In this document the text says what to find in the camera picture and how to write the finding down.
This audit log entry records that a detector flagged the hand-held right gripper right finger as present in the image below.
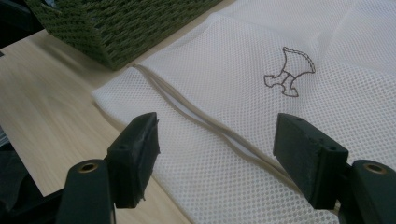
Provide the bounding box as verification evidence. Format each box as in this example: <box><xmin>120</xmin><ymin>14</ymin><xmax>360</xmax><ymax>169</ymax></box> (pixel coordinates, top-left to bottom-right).
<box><xmin>272</xmin><ymin>112</ymin><xmax>350</xmax><ymax>211</ymax></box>

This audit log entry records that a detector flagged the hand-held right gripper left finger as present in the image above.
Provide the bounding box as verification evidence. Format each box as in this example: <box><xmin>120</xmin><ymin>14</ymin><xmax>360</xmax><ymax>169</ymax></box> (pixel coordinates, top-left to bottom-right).
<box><xmin>106</xmin><ymin>111</ymin><xmax>162</xmax><ymax>210</ymax></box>

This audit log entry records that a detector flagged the white mesh laundry bag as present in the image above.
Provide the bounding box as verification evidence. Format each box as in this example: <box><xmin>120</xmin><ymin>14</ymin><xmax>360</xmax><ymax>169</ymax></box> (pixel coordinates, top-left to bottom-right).
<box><xmin>91</xmin><ymin>0</ymin><xmax>396</xmax><ymax>224</ymax></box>

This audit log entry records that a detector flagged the dark cloth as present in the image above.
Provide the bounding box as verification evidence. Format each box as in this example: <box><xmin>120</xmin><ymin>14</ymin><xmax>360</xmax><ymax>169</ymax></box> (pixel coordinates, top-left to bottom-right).
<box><xmin>0</xmin><ymin>148</ymin><xmax>48</xmax><ymax>218</ymax></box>

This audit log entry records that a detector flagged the green woven basket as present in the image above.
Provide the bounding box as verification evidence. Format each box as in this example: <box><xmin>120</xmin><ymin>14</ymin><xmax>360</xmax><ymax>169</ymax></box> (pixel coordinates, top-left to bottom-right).
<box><xmin>24</xmin><ymin>0</ymin><xmax>224</xmax><ymax>71</ymax></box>

